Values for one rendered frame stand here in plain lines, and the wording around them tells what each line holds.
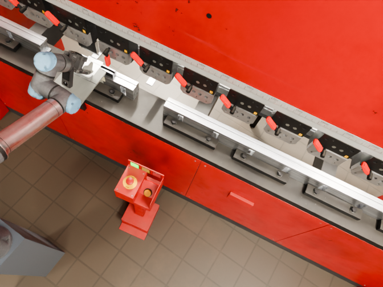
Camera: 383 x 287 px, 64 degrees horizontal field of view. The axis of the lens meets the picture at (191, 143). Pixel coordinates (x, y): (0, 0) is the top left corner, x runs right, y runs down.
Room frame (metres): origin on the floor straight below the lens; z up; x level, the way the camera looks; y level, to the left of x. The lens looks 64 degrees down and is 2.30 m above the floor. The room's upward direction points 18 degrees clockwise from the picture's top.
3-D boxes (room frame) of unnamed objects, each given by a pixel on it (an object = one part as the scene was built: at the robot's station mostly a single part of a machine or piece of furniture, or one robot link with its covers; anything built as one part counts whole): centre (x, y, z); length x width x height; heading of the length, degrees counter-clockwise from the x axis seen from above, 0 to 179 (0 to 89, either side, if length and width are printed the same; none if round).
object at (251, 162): (0.68, -0.37, 0.89); 0.30 x 0.05 x 0.03; 81
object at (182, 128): (0.74, 0.02, 0.89); 0.30 x 0.05 x 0.03; 81
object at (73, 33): (0.89, 0.64, 1.26); 0.15 x 0.09 x 0.17; 81
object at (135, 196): (0.42, 0.19, 0.75); 0.20 x 0.16 x 0.18; 84
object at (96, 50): (0.89, 0.61, 1.13); 0.10 x 0.02 x 0.10; 81
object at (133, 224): (0.39, 0.19, 0.06); 0.25 x 0.20 x 0.12; 174
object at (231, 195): (0.57, -0.38, 0.58); 0.15 x 0.02 x 0.07; 81
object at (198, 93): (0.80, 0.04, 1.26); 0.15 x 0.09 x 0.17; 81
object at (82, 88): (0.74, 0.63, 1.00); 0.26 x 0.18 x 0.01; 171
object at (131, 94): (0.88, 0.56, 0.92); 0.39 x 0.06 x 0.10; 81
